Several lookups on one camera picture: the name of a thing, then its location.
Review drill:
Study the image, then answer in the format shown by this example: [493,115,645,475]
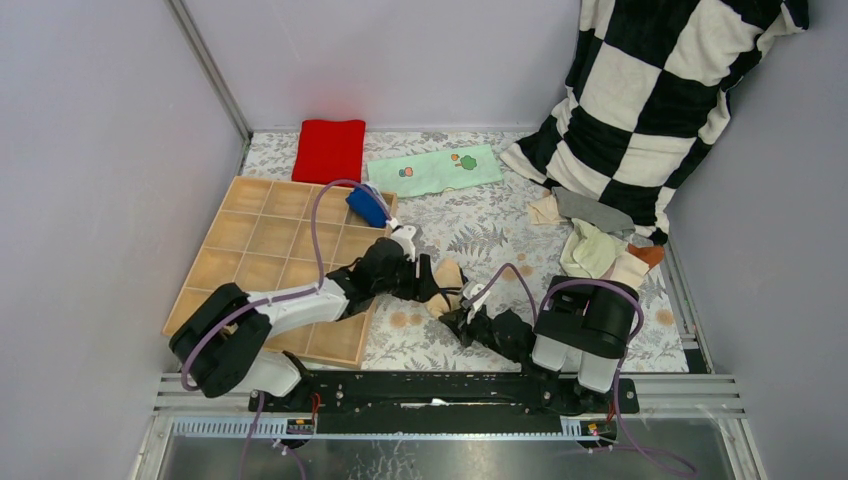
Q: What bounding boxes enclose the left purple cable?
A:
[180,178,400,480]

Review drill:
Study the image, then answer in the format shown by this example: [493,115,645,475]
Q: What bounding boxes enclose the cream cloth under grey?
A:
[527,195,566,225]

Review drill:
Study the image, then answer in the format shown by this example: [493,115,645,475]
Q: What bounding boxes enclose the grey crumpled cloth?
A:
[551,187,635,236]

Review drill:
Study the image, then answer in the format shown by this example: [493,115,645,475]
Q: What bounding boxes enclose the wooden compartment tray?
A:
[162,176,390,337]

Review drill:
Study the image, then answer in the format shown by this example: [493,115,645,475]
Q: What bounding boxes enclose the floral patterned table mat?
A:
[185,130,690,374]

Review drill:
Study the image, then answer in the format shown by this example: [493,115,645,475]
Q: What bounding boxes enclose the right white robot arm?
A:
[437,276,642,412]

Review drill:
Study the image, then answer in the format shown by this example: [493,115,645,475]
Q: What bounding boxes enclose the beige cloth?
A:
[425,258,468,319]

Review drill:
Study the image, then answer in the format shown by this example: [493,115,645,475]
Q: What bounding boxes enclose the orange cloth piece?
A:
[627,244,665,270]

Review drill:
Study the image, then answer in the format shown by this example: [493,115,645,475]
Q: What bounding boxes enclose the pale yellow cloth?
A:
[559,219,628,279]

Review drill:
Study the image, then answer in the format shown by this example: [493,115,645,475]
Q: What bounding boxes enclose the red folded cloth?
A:
[291,119,366,185]

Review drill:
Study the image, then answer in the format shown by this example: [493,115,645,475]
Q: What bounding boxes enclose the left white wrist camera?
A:
[389,224,418,261]

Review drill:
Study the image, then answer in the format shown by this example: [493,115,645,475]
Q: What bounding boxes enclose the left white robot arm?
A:
[169,237,439,411]

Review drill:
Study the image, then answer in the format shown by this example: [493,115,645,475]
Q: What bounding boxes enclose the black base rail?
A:
[248,370,640,435]

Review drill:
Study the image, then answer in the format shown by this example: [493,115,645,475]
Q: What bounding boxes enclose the blue underwear with white lettering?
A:
[346,184,391,228]

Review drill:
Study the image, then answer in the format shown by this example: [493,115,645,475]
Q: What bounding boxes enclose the black white checkered blanket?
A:
[501,0,810,245]

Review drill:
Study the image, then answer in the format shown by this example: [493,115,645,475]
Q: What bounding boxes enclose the pale pink cloth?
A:
[601,251,651,290]

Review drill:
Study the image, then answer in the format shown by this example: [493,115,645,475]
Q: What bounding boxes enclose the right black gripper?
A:
[439,303,522,363]

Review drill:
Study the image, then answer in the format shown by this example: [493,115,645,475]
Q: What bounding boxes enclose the light green patterned cloth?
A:
[366,145,503,198]

